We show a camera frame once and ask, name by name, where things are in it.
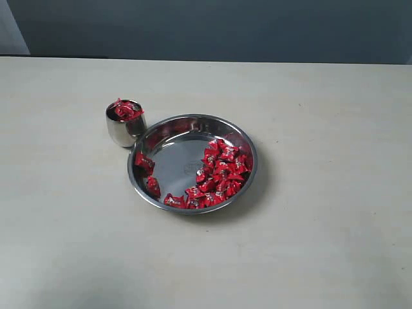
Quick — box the stainless steel cup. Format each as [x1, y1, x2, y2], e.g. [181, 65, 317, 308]
[106, 105, 147, 148]

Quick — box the red wrapped candy bottom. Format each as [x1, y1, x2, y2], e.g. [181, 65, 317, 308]
[164, 193, 186, 209]

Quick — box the red candy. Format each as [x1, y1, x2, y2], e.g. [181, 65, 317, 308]
[109, 98, 144, 122]
[146, 176, 161, 199]
[164, 193, 186, 209]
[135, 152, 155, 169]
[234, 154, 253, 174]

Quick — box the round stainless steel plate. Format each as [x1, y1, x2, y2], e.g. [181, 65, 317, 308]
[127, 114, 258, 215]

